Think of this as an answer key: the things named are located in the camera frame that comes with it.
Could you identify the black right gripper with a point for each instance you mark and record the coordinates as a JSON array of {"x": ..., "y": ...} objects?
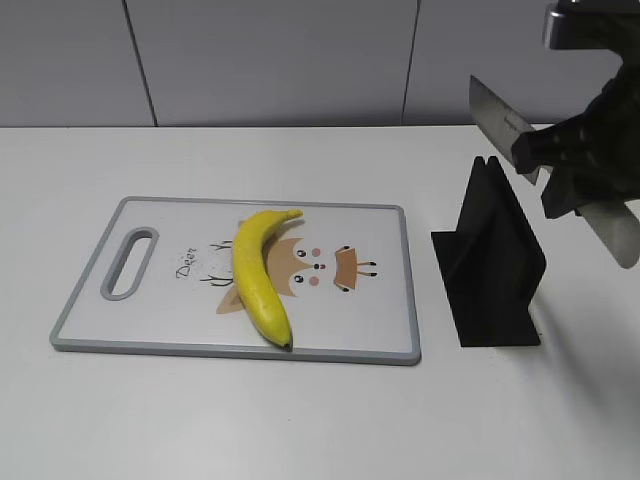
[{"x": 609, "y": 127}]

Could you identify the yellow plastic banana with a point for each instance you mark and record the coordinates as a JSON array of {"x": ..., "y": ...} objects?
[{"x": 251, "y": 278}]

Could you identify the black knife stand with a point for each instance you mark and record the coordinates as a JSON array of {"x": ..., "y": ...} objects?
[{"x": 491, "y": 264}]

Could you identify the white cutting board grey rim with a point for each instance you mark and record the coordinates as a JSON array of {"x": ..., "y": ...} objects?
[{"x": 160, "y": 282}]

